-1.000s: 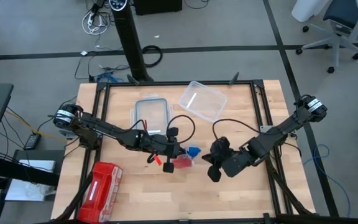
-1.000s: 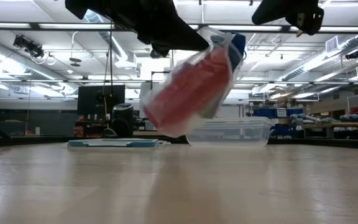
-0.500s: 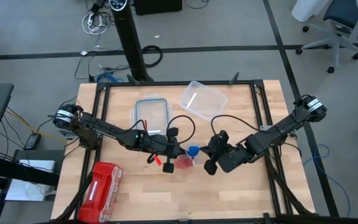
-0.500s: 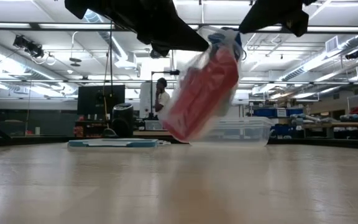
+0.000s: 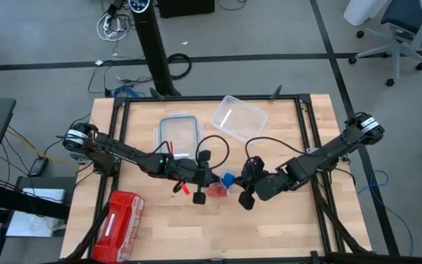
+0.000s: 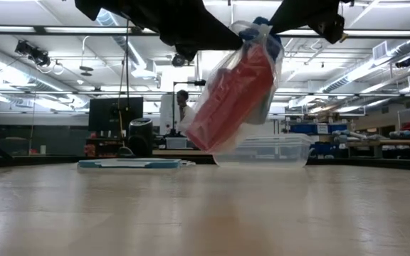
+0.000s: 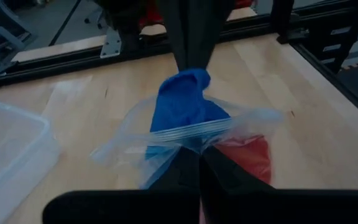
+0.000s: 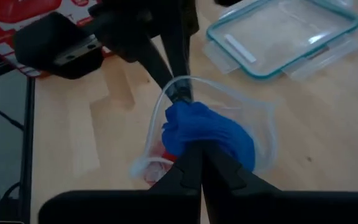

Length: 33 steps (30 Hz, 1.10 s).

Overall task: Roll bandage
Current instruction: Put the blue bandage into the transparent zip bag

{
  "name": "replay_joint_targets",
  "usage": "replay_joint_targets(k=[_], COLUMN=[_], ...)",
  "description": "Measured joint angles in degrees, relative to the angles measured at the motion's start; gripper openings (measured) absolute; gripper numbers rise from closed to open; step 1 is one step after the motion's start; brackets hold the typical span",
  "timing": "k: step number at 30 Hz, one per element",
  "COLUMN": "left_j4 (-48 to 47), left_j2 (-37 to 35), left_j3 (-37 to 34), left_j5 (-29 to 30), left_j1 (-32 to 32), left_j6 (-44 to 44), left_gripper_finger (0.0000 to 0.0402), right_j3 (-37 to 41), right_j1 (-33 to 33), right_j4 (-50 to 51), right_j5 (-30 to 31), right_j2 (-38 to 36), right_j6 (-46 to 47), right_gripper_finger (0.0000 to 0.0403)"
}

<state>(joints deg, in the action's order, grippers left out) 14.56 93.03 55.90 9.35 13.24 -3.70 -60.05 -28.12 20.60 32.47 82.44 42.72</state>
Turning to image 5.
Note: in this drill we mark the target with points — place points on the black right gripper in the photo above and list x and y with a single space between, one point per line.
273 185

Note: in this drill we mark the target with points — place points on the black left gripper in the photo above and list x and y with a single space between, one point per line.
189 170

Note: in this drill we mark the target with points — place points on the blue bandage strip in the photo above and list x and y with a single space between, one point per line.
228 179

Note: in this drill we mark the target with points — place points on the clear zip plastic bag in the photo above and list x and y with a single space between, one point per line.
222 190

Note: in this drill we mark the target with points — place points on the pink bandage roll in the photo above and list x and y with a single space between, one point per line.
216 194

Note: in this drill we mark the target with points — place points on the clear plastic container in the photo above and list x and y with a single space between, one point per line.
247 124

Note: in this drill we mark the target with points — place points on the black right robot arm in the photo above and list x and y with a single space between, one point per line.
328 150

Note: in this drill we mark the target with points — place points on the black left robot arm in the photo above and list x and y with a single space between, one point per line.
123 152

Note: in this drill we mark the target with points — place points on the red tag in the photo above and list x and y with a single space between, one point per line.
185 188

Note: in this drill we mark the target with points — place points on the teal-rimmed container lid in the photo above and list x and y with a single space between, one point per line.
180 132

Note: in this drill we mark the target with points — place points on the red first aid kit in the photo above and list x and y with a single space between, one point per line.
119 223

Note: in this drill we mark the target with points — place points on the black tower fan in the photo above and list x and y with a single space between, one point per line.
152 44

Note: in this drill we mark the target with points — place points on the white flat device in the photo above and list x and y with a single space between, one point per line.
44 196

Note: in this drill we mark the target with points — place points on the black box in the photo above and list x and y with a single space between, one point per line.
185 7

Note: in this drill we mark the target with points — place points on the black power adapter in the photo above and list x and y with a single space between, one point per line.
38 166

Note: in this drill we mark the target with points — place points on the white bin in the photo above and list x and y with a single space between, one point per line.
361 11

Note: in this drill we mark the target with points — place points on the grey office chair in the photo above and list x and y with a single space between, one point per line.
412 14

